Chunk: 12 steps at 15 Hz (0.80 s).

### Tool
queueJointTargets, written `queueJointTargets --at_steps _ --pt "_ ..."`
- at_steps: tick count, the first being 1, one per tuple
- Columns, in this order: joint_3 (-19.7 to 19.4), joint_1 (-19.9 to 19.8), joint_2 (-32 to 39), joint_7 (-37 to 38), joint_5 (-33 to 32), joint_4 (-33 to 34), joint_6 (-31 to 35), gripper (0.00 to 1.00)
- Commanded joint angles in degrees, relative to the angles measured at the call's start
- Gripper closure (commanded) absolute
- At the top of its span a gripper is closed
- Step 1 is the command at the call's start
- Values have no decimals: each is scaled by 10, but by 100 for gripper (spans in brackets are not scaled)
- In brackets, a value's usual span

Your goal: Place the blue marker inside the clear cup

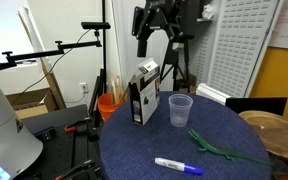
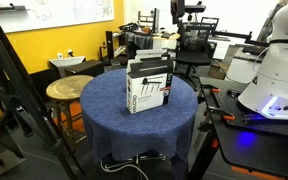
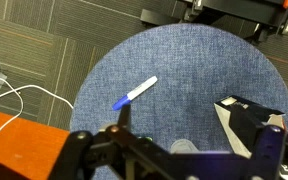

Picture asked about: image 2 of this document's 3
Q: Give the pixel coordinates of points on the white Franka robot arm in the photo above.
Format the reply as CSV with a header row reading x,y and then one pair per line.
x,y
277,66

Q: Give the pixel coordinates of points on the white black Velcro box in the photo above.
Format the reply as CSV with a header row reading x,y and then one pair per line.
x,y
147,93

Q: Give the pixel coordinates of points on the blue round table cloth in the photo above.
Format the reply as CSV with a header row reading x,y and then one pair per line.
x,y
124,126

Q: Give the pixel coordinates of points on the round light wood table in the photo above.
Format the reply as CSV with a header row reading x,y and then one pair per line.
x,y
165,37

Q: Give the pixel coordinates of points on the black office chair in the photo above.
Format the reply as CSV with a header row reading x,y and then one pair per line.
x,y
192,56

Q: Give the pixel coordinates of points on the black low cabinet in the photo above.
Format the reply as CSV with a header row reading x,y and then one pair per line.
x,y
85,67

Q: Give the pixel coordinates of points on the orange black bar clamp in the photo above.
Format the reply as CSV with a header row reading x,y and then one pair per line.
x,y
229,117
214,89

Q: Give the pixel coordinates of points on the round wooden stool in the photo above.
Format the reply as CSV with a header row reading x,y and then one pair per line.
x,y
69,87

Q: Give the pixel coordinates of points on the white open bin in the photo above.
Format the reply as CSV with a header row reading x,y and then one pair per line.
x,y
64,62

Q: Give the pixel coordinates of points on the white cabinet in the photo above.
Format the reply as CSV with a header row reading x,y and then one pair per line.
x,y
240,68

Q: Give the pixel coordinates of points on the black perforated robot table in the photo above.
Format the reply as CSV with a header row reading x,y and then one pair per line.
x,y
257,146

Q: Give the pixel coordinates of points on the black camera on stand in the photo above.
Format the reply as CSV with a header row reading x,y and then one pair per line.
x,y
184,8

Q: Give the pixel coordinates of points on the white wall power outlet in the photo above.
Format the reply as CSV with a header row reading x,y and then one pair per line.
x,y
60,55

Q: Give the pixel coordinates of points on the wall whiteboard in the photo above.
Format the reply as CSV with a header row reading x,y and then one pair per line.
x,y
57,13

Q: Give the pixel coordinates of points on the black camera tripod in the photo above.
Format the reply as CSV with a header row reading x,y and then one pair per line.
x,y
14,86

